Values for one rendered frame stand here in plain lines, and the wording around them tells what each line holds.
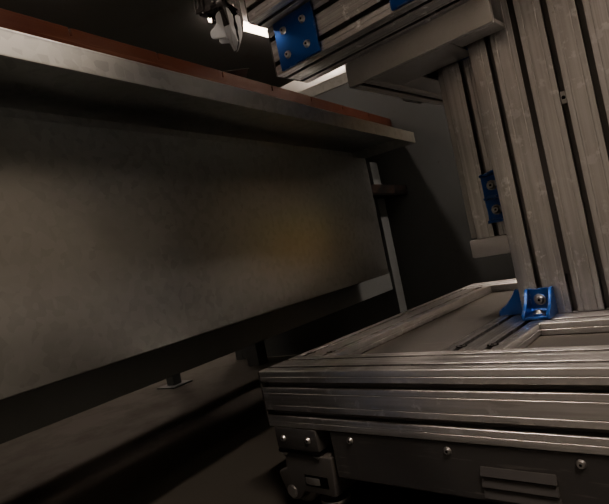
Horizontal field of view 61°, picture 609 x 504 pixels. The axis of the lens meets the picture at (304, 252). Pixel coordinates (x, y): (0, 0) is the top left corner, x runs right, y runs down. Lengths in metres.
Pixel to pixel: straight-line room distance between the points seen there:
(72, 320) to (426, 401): 0.48
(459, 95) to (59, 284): 0.73
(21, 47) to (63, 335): 0.36
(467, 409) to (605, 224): 0.37
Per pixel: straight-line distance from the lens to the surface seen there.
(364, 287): 1.63
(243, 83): 1.25
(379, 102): 1.99
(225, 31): 1.29
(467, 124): 1.00
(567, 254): 0.89
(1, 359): 0.73
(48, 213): 0.78
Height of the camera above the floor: 0.39
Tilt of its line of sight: 1 degrees up
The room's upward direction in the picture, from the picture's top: 12 degrees counter-clockwise
